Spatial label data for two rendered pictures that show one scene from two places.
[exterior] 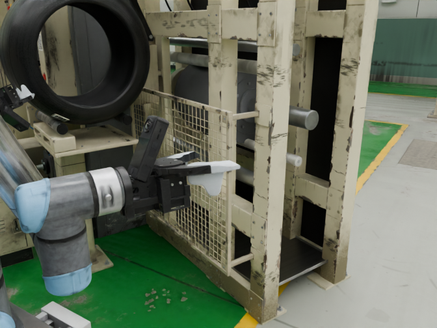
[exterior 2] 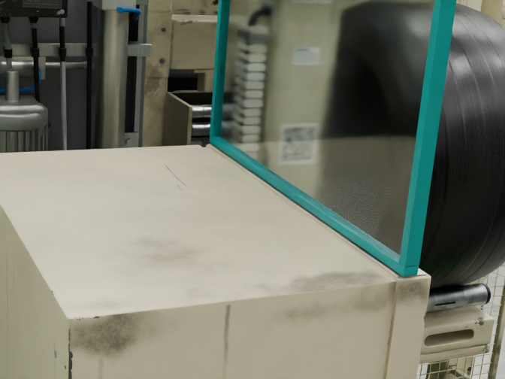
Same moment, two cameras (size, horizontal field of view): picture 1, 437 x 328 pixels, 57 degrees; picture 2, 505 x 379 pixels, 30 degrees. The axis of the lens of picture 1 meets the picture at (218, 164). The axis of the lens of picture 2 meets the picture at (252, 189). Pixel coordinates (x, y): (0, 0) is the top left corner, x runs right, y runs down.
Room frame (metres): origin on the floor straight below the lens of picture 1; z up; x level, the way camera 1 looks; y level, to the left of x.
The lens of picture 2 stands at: (1.77, 2.48, 1.65)
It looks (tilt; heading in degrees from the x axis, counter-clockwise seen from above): 17 degrees down; 279
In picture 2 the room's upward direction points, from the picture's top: 5 degrees clockwise
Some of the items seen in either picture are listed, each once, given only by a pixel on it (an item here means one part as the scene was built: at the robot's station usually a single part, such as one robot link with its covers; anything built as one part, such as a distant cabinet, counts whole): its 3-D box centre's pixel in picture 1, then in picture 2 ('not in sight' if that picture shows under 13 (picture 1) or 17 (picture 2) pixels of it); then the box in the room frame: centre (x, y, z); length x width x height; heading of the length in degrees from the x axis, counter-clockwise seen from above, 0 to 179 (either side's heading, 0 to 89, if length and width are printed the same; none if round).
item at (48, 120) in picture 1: (51, 121); (413, 302); (1.72, 0.73, 0.90); 0.35 x 0.05 x 0.05; 35
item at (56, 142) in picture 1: (52, 135); (407, 332); (1.72, 0.73, 0.84); 0.36 x 0.09 x 0.06; 35
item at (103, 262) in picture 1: (82, 259); not in sight; (2.00, 0.78, 0.02); 0.27 x 0.27 x 0.04; 35
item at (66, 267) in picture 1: (63, 252); not in sight; (0.59, 0.26, 0.94); 0.11 x 0.08 x 0.11; 32
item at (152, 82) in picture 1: (137, 73); (213, 161); (2.20, 0.44, 1.05); 0.20 x 0.15 x 0.30; 35
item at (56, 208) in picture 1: (56, 204); not in sight; (0.57, 0.25, 1.04); 0.11 x 0.08 x 0.09; 122
